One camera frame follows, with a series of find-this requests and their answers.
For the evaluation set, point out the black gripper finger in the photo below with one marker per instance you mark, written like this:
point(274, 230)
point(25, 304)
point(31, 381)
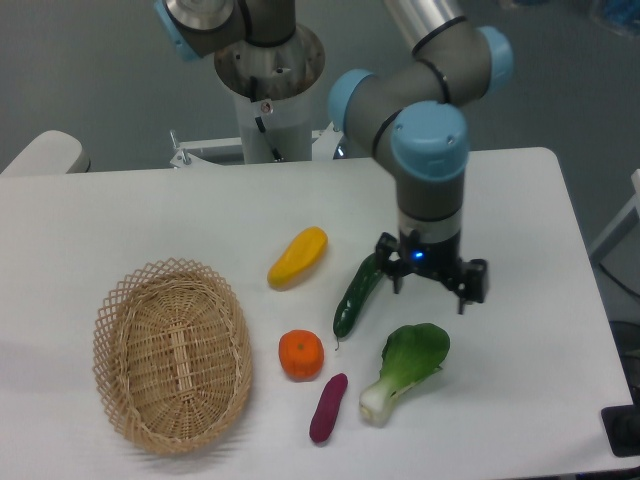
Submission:
point(389, 261)
point(468, 280)

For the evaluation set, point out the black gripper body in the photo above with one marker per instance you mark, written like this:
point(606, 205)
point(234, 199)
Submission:
point(437, 261)

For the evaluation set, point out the green cucumber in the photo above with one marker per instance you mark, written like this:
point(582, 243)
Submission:
point(348, 310)

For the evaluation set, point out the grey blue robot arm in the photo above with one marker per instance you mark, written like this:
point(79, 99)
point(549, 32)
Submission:
point(410, 123)

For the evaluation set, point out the yellow mango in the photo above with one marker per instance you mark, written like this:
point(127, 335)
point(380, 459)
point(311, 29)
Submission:
point(298, 259)

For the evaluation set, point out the green bok choy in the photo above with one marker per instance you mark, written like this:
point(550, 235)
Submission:
point(412, 353)

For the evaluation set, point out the orange tangerine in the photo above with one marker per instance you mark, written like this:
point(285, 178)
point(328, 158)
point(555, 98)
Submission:
point(301, 354)

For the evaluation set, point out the purple sweet potato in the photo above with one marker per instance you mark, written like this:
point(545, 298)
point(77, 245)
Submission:
point(325, 416)

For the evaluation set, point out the black device at edge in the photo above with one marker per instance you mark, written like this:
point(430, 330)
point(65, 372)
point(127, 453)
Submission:
point(621, 424)

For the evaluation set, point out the woven wicker basket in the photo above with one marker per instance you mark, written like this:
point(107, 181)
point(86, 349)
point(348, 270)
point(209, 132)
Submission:
point(172, 357)

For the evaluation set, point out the blue item top right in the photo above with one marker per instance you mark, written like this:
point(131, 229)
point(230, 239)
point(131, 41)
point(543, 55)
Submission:
point(618, 16)

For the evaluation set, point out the white chair armrest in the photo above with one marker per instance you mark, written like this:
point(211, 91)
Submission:
point(51, 153)

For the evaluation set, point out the white frame at right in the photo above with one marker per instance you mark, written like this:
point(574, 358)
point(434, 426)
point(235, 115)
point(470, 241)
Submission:
point(620, 226)

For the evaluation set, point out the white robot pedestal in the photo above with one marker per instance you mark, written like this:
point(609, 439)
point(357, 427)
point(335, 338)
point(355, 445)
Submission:
point(272, 90)

